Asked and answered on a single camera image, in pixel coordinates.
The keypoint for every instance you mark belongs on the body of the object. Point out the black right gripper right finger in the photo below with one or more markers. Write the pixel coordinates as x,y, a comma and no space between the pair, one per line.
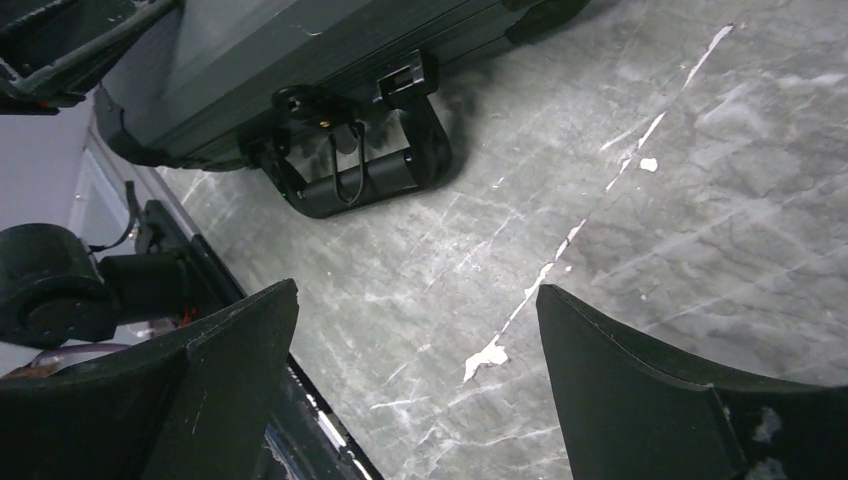
631,406

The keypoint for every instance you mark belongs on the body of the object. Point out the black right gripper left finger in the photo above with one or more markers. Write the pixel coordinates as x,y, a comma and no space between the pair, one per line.
99,419

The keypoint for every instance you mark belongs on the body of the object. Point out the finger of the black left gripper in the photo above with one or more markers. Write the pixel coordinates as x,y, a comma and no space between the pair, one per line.
54,52

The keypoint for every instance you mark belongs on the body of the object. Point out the black poker set case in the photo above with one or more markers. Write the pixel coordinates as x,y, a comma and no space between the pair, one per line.
330,99

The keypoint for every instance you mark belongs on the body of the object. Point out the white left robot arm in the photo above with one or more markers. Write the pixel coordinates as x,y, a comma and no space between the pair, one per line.
56,287

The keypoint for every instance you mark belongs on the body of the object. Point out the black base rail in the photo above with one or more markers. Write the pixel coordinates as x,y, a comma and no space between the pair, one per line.
245,409

